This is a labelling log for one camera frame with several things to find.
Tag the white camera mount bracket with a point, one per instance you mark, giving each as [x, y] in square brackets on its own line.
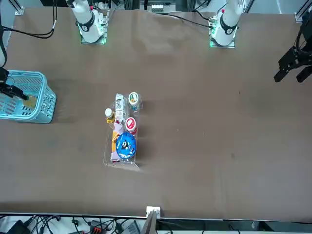
[157, 209]

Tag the light blue plastic basket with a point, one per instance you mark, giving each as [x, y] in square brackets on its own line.
[44, 104]

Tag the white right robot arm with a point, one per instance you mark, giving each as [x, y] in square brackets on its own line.
[89, 26]

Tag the white power strip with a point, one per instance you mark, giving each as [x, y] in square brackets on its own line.
[157, 7]

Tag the white bear biscuit packet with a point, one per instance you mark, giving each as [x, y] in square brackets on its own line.
[120, 107]

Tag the blue noodle cup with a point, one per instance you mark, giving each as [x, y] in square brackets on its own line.
[125, 145]

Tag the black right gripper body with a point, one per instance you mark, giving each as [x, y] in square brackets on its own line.
[3, 76]

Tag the clear acrylic stepped shelf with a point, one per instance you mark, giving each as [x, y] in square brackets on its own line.
[122, 164]

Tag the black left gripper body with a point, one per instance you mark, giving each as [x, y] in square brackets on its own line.
[292, 58]

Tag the red black plug block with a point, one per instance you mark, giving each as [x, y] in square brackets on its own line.
[97, 227]

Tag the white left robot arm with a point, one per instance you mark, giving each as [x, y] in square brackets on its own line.
[225, 26]

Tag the grey aluminium post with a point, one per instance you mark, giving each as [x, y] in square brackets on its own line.
[149, 224]

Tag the grey power adapter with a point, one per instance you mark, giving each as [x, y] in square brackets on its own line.
[131, 228]

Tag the yellow juice bottle white cap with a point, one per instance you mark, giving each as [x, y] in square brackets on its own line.
[109, 117]

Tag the black power adapter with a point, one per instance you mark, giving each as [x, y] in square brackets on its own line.
[15, 228]

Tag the red lid cup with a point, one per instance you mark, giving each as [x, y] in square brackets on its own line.
[130, 123]

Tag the green lid cup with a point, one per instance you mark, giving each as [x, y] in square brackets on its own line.
[133, 97]

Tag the strawberry print snack packet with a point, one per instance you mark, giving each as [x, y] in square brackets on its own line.
[114, 143]

